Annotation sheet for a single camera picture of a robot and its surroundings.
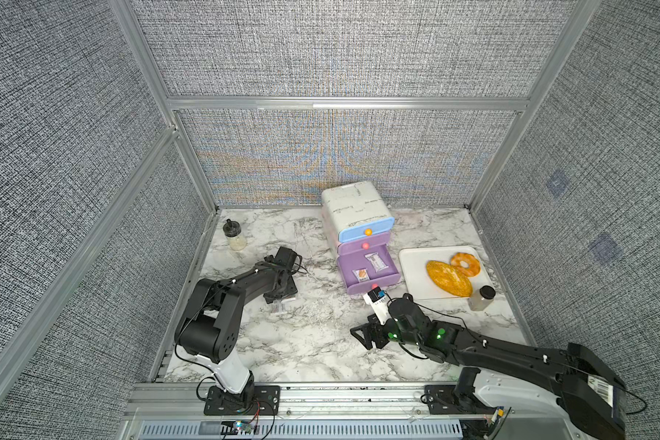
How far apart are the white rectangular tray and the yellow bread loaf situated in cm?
1

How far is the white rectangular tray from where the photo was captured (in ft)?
3.11

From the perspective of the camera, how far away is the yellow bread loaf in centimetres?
93
